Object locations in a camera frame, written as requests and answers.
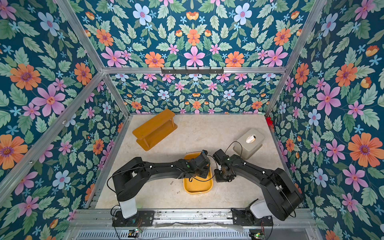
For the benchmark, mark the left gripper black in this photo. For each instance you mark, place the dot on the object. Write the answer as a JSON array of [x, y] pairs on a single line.
[[206, 169]]

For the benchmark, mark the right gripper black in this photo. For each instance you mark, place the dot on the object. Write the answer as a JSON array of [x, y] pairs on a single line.
[[223, 172]]

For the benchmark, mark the yellow plastic storage tray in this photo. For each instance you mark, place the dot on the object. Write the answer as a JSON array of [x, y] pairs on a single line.
[[199, 185]]

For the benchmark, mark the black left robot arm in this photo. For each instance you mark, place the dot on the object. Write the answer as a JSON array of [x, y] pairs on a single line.
[[130, 178]]

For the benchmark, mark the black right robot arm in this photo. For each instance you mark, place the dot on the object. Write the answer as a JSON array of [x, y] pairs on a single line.
[[281, 196]]

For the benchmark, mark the beige tissue box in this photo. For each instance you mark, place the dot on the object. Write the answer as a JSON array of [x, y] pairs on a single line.
[[248, 144]]

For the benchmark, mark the orange wooden two-tier shelf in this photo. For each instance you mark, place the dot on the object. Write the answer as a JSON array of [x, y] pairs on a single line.
[[155, 130]]

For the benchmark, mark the red object in corner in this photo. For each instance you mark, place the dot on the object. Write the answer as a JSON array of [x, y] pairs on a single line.
[[270, 122]]

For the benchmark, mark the small circuit board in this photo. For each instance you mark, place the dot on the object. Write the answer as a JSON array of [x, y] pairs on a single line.
[[133, 233]]

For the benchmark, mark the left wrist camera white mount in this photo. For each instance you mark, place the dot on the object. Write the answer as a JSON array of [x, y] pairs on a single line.
[[205, 153]]

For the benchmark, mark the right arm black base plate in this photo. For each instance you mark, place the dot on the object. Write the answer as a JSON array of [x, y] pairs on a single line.
[[256, 214]]

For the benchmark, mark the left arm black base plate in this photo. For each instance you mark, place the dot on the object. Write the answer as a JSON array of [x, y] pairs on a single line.
[[140, 219]]

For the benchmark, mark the black hook rail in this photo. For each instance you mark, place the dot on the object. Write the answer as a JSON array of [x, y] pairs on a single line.
[[197, 70]]

